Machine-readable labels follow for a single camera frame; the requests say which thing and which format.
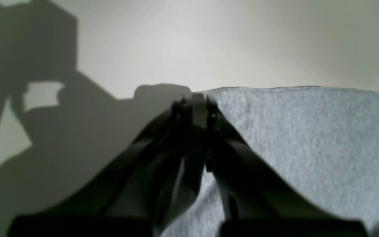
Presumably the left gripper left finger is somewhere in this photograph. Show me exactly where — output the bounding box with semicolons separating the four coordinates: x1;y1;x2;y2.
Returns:
8;96;193;237

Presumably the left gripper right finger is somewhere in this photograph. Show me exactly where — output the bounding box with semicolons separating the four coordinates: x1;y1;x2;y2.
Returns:
192;93;367;237

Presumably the grey T-shirt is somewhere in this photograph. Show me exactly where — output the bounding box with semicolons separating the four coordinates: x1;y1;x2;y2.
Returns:
162;86;379;237

